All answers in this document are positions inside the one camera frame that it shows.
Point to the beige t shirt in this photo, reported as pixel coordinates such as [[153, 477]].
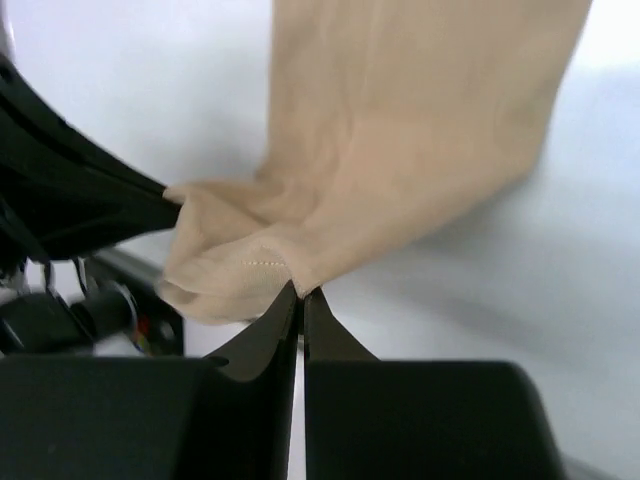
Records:
[[387, 120]]

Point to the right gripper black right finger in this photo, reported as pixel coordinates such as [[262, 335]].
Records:
[[367, 418]]

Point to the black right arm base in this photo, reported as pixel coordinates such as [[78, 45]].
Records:
[[117, 297]]

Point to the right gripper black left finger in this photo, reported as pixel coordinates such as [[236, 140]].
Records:
[[223, 416]]

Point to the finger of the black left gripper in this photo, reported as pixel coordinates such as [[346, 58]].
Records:
[[30, 126], [72, 212]]

